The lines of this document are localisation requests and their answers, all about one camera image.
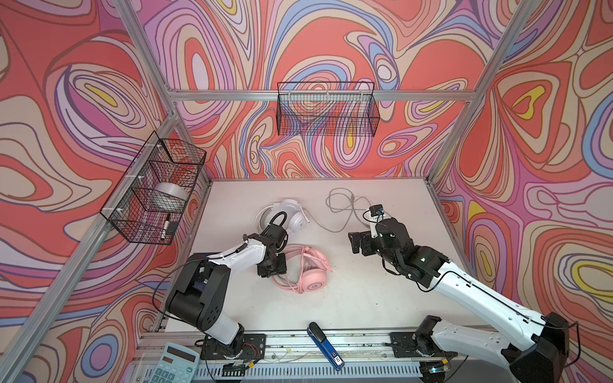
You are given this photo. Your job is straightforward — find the pink headphones with cable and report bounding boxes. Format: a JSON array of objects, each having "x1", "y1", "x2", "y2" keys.
[{"x1": 271, "y1": 244, "x2": 333, "y2": 295}]

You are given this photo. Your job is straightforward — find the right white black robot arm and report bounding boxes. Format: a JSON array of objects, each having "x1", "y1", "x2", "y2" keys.
[{"x1": 348, "y1": 218, "x2": 571, "y2": 382}]

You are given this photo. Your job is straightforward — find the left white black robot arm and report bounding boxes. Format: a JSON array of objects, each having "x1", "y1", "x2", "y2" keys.
[{"x1": 164, "y1": 223, "x2": 289, "y2": 358}]

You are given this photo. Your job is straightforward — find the dark blue notebook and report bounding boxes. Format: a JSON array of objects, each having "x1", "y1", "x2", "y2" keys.
[{"x1": 189, "y1": 253, "x2": 214, "y2": 260}]

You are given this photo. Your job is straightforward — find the white tape roll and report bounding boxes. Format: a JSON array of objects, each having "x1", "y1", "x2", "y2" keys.
[{"x1": 151, "y1": 182, "x2": 188, "y2": 213}]

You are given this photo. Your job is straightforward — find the blue black stapler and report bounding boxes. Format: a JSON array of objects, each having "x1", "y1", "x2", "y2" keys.
[{"x1": 307, "y1": 322, "x2": 345, "y2": 371}]

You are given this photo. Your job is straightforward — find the light green calculator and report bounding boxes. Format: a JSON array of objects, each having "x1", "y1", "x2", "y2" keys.
[{"x1": 145, "y1": 342, "x2": 200, "y2": 383}]

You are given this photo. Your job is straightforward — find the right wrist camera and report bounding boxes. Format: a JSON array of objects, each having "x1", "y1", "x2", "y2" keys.
[{"x1": 367, "y1": 204, "x2": 386, "y2": 238}]

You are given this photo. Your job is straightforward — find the black wire basket left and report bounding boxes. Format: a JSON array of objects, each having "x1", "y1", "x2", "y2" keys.
[{"x1": 100, "y1": 132, "x2": 207, "y2": 245}]

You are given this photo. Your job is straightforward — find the black wire basket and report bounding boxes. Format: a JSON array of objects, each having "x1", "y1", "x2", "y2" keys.
[
  {"x1": 100, "y1": 132, "x2": 207, "y2": 245},
  {"x1": 276, "y1": 80, "x2": 381, "y2": 137}
]

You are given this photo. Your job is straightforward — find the black wire basket back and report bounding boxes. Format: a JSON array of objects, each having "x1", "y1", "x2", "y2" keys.
[{"x1": 276, "y1": 80, "x2": 381, "y2": 137}]

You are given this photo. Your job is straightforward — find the aluminium front rail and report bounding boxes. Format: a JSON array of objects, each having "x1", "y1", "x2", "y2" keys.
[{"x1": 121, "y1": 330, "x2": 515, "y2": 382}]

